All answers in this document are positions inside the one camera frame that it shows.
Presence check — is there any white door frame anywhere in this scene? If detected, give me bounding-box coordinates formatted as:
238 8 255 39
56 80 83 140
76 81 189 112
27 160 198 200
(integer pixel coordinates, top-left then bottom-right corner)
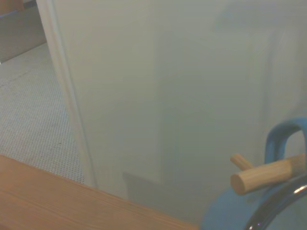
35 0 99 189

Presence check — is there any blue enamel mug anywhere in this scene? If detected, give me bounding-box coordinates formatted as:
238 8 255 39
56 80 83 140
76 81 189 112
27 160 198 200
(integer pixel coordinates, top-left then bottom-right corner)
200 116 307 230

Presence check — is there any wooden mug tree black base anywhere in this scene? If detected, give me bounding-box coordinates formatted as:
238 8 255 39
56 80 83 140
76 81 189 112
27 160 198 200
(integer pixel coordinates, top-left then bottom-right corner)
230 153 307 196

